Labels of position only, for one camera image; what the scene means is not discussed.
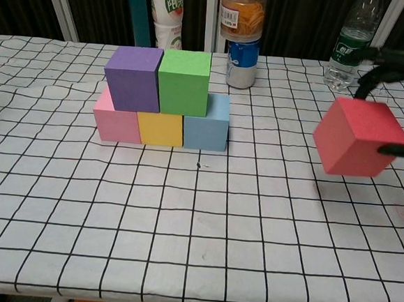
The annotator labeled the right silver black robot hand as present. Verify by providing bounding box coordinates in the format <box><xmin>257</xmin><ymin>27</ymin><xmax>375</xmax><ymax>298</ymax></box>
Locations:
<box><xmin>350</xmin><ymin>37</ymin><xmax>404</xmax><ymax>158</ymax></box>

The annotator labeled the red foam cube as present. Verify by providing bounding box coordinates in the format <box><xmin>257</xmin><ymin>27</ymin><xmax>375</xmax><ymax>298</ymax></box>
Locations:
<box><xmin>310</xmin><ymin>95</ymin><xmax>404</xmax><ymax>181</ymax></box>

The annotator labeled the green foam cube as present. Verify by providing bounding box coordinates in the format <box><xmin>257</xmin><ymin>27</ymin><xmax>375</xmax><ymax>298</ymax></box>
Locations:
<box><xmin>155</xmin><ymin>48</ymin><xmax>213</xmax><ymax>119</ymax></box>

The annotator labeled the yellow foam cube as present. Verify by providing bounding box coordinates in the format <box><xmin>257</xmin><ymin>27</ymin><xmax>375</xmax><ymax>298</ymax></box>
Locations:
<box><xmin>134</xmin><ymin>111</ymin><xmax>186</xmax><ymax>148</ymax></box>

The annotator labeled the purple foam cube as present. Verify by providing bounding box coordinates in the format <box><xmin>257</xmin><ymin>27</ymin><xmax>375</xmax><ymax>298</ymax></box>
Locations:
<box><xmin>100</xmin><ymin>44</ymin><xmax>165</xmax><ymax>115</ymax></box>

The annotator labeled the pink foam cube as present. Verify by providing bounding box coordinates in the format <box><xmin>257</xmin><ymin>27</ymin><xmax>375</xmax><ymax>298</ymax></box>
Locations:
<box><xmin>90</xmin><ymin>88</ymin><xmax>147</xmax><ymax>145</ymax></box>

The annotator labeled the clear water bottle green label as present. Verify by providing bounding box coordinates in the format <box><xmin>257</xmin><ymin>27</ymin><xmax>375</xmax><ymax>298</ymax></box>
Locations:
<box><xmin>322</xmin><ymin>0</ymin><xmax>384</xmax><ymax>96</ymax></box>

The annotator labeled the blue silver drink can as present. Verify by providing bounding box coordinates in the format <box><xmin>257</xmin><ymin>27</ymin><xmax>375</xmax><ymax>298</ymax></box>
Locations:
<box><xmin>225</xmin><ymin>37</ymin><xmax>260</xmax><ymax>90</ymax></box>

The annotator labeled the clear jar of rubber bands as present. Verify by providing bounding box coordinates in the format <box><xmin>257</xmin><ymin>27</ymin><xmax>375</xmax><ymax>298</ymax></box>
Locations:
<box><xmin>218</xmin><ymin>0</ymin><xmax>269</xmax><ymax>43</ymax></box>

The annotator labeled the light blue foam cube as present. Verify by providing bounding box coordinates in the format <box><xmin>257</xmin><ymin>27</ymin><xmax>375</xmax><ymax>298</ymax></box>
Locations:
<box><xmin>181</xmin><ymin>91</ymin><xmax>232</xmax><ymax>152</ymax></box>

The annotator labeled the white drink bottle yellow cap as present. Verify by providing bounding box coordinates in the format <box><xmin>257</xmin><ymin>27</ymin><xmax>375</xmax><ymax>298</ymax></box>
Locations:
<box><xmin>146</xmin><ymin>0</ymin><xmax>186</xmax><ymax>52</ymax></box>

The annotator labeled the teal cylinder container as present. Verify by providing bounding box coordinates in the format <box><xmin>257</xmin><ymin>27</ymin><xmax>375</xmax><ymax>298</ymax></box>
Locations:
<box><xmin>123</xmin><ymin>0</ymin><xmax>156</xmax><ymax>49</ymax></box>

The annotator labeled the white black checked tablecloth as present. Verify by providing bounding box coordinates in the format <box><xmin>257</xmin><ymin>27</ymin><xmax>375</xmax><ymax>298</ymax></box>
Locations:
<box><xmin>0</xmin><ymin>33</ymin><xmax>404</xmax><ymax>302</ymax></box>

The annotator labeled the white partition post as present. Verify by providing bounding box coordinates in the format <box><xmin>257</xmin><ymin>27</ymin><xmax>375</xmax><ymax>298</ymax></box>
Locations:
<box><xmin>362</xmin><ymin>0</ymin><xmax>404</xmax><ymax>68</ymax></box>
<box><xmin>202</xmin><ymin>0</ymin><xmax>232</xmax><ymax>54</ymax></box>
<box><xmin>35</xmin><ymin>0</ymin><xmax>84</xmax><ymax>43</ymax></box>

